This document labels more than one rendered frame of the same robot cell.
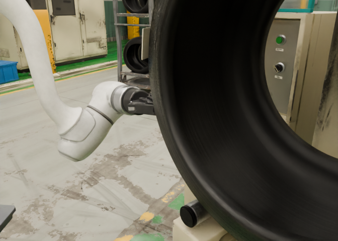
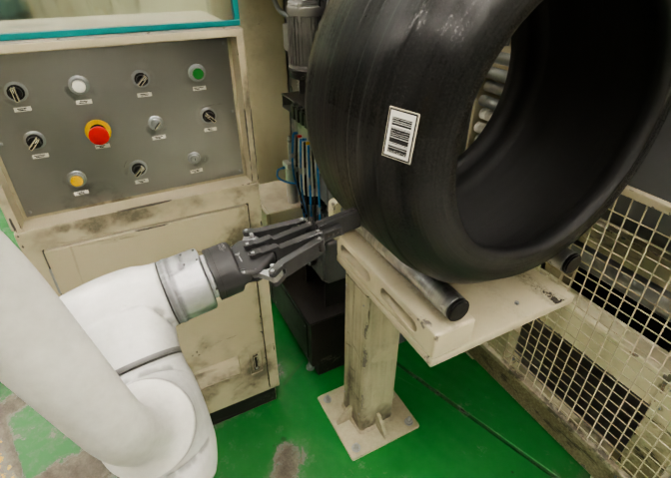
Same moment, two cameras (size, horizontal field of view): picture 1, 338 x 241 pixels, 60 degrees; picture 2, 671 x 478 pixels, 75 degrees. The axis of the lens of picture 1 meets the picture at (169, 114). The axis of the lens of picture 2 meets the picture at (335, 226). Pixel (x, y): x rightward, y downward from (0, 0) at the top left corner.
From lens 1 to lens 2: 0.79 m
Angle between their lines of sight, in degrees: 70
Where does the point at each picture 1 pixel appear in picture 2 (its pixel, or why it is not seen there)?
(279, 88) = (217, 144)
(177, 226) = (443, 334)
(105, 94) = (149, 310)
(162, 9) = (468, 77)
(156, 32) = (451, 112)
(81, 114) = (175, 384)
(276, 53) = (196, 94)
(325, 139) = not seen: hidden behind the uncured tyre
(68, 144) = (203, 460)
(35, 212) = not seen: outside the picture
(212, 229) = not seen: hidden behind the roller
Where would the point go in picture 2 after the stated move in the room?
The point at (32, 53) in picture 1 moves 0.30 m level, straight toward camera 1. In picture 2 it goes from (69, 344) to (462, 283)
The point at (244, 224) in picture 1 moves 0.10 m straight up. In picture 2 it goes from (535, 251) to (551, 199)
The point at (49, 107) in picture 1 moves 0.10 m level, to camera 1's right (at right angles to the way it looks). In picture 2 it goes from (152, 435) to (202, 353)
